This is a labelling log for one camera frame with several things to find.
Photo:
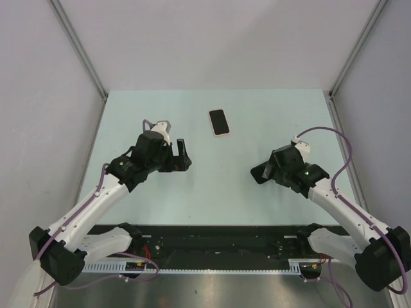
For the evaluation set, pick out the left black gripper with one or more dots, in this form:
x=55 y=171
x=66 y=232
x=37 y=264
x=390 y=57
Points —
x=175 y=163

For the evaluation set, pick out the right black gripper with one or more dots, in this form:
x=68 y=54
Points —
x=277 y=177

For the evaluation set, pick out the phone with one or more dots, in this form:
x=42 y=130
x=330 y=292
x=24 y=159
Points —
x=219 y=122

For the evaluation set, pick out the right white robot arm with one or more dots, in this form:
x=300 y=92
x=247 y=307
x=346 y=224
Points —
x=379 y=254

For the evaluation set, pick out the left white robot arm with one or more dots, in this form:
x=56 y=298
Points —
x=60 y=249

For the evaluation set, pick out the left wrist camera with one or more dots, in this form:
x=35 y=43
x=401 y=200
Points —
x=163 y=128

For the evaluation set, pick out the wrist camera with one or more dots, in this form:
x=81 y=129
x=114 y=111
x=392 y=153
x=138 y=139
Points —
x=163 y=128
x=303 y=147

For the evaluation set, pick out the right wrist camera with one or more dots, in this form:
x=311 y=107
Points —
x=303 y=147

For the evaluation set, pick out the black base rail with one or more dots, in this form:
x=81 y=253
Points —
x=224 y=248

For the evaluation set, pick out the left aluminium frame post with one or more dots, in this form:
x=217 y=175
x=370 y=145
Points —
x=79 y=50

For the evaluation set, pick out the aluminium frame post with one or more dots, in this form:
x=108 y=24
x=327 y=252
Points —
x=366 y=31
x=79 y=50

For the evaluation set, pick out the right aluminium frame post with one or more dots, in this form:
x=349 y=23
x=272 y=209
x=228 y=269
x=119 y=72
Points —
x=366 y=31

